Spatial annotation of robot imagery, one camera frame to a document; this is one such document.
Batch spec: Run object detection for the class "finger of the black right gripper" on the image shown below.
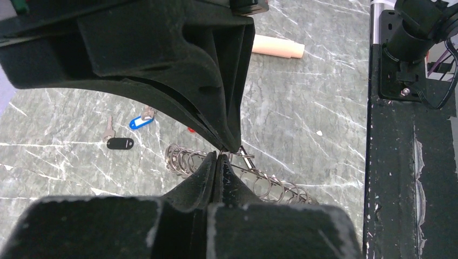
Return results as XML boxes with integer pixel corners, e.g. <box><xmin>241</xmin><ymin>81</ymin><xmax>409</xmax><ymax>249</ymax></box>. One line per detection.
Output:
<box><xmin>184</xmin><ymin>18</ymin><xmax>255</xmax><ymax>152</ymax></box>
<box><xmin>1</xmin><ymin>1</ymin><xmax>224</xmax><ymax>148</ymax></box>

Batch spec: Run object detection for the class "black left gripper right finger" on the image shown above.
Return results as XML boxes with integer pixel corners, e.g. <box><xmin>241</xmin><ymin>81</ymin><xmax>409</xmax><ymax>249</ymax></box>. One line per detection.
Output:
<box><xmin>206</xmin><ymin>153</ymin><xmax>362</xmax><ymax>259</ymax></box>

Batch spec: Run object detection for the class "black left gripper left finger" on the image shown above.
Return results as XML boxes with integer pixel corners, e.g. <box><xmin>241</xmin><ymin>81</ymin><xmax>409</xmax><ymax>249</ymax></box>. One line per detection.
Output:
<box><xmin>1</xmin><ymin>152</ymin><xmax>218</xmax><ymax>258</ymax></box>

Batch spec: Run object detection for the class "metal disc with keyrings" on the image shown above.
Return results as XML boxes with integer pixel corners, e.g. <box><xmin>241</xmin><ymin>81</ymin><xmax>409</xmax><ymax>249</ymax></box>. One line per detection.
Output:
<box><xmin>165</xmin><ymin>144</ymin><xmax>319</xmax><ymax>205</ymax></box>

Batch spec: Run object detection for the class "pink toy microphone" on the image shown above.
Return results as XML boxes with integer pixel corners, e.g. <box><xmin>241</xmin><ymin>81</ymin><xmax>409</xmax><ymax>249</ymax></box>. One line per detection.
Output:
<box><xmin>252</xmin><ymin>35</ymin><xmax>305</xmax><ymax>59</ymax></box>

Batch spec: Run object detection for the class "silver key on blue tag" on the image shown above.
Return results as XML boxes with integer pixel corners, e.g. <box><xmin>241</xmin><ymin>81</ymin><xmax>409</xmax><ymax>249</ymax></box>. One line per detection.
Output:
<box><xmin>141</xmin><ymin>105</ymin><xmax>156</xmax><ymax>120</ymax></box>

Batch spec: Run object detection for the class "blue key tag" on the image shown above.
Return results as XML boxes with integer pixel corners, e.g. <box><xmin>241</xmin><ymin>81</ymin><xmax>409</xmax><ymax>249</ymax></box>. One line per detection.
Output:
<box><xmin>129</xmin><ymin>117</ymin><xmax>154</xmax><ymax>130</ymax></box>

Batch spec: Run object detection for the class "black key tag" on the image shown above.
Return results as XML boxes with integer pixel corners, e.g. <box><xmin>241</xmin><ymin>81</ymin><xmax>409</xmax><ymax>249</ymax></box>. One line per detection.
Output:
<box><xmin>106</xmin><ymin>138</ymin><xmax>134</xmax><ymax>150</ymax></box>

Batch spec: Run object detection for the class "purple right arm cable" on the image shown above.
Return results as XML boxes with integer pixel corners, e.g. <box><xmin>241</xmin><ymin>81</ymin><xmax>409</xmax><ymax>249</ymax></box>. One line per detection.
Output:
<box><xmin>427</xmin><ymin>48</ymin><xmax>452</xmax><ymax>74</ymax></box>

